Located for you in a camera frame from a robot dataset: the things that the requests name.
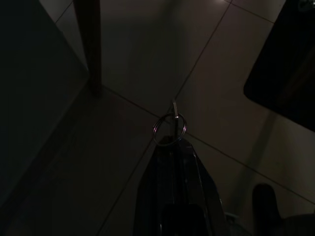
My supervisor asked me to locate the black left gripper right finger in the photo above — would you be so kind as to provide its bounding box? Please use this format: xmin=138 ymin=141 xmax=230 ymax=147
xmin=174 ymin=137 xmax=227 ymax=236

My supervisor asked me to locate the dark wooden table leg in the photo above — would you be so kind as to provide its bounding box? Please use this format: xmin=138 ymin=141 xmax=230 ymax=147
xmin=73 ymin=0 xmax=103 ymax=96

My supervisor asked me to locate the small silver key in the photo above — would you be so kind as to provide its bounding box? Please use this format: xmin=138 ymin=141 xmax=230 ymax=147
xmin=171 ymin=98 xmax=180 ymax=139

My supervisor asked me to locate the silver key ring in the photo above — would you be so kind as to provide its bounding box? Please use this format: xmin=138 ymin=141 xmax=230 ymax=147
xmin=152 ymin=112 xmax=189 ymax=148

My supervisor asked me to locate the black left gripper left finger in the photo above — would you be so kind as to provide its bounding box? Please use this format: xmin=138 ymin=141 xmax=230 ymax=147
xmin=133 ymin=135 xmax=176 ymax=236

